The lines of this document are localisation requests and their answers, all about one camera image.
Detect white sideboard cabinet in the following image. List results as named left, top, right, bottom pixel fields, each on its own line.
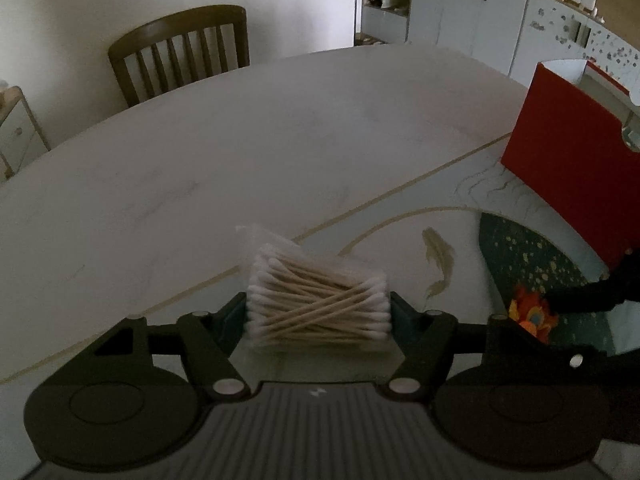
left=0, top=86, right=51, bottom=182

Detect white wall cabinets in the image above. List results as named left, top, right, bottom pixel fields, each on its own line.
left=355, top=0, right=639, bottom=90

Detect bag of cotton swabs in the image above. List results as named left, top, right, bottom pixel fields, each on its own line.
left=236, top=224, right=392, bottom=348

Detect red cardboard shoe box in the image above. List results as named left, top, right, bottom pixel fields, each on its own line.
left=501, top=60, right=639, bottom=266

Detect dark wooden chair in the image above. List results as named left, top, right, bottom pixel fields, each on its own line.
left=107, top=4, right=250, bottom=107

